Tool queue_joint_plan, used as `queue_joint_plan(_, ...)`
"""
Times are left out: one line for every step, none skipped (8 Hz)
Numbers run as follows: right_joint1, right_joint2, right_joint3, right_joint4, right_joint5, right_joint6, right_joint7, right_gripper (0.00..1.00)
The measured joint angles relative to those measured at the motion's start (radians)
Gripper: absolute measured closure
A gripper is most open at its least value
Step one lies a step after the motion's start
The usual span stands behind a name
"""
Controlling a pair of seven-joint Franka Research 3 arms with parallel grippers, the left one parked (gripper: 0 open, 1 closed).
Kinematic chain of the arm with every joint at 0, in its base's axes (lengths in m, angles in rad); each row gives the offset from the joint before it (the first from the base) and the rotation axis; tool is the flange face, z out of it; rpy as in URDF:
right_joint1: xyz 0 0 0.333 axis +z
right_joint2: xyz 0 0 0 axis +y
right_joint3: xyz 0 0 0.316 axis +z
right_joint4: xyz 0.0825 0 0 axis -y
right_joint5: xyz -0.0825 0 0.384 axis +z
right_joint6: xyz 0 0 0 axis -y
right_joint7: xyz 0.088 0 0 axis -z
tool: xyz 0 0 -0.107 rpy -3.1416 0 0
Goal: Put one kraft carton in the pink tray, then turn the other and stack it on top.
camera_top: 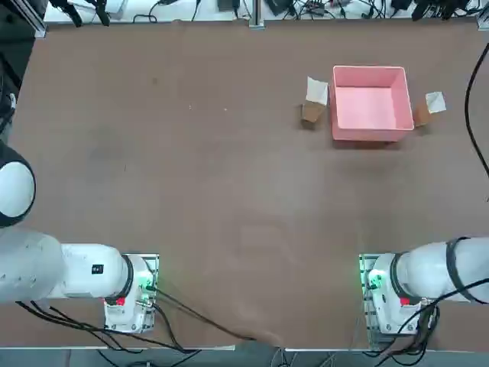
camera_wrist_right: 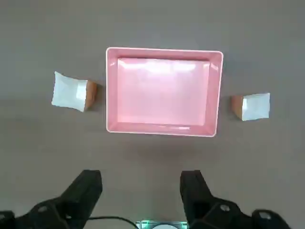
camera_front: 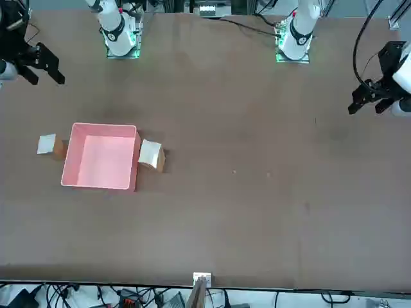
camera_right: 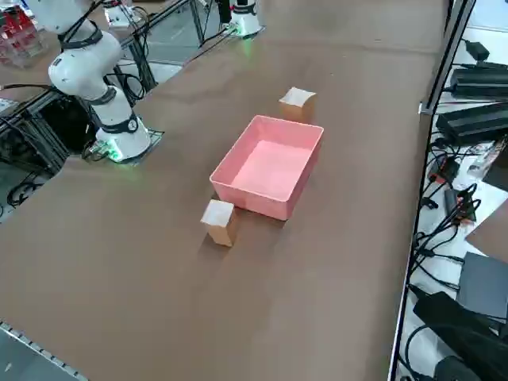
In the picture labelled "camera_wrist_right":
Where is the pink plastic tray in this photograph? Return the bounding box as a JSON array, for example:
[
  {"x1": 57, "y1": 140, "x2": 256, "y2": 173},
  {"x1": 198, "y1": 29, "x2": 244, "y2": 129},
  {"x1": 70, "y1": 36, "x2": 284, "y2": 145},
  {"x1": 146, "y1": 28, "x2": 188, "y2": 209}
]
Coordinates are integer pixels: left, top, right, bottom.
[{"x1": 105, "y1": 47, "x2": 224, "y2": 138}]

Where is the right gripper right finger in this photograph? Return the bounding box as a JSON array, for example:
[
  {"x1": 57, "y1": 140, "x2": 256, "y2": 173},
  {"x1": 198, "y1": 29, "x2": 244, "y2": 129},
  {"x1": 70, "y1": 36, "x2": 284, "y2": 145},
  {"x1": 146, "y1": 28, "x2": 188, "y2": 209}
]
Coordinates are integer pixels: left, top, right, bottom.
[{"x1": 180, "y1": 169, "x2": 293, "y2": 229}]

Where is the kraft paper carton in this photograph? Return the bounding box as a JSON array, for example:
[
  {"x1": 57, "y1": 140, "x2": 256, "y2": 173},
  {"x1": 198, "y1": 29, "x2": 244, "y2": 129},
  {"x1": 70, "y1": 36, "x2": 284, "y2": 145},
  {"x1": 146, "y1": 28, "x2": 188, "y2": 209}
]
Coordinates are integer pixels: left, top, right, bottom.
[
  {"x1": 231, "y1": 92, "x2": 271, "y2": 122},
  {"x1": 51, "y1": 71, "x2": 98, "y2": 113}
]

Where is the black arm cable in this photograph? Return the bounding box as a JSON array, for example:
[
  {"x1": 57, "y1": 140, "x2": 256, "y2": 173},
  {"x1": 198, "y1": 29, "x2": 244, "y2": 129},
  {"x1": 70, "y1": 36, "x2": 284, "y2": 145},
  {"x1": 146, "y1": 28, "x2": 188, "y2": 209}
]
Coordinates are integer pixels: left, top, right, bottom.
[{"x1": 89, "y1": 215, "x2": 139, "y2": 229}]

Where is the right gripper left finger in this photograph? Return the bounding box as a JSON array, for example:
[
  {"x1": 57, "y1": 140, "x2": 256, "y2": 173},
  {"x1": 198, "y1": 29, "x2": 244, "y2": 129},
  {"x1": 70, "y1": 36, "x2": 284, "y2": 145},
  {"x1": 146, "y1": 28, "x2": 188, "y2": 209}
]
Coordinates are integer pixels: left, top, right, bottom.
[{"x1": 0, "y1": 169, "x2": 103, "y2": 229}]

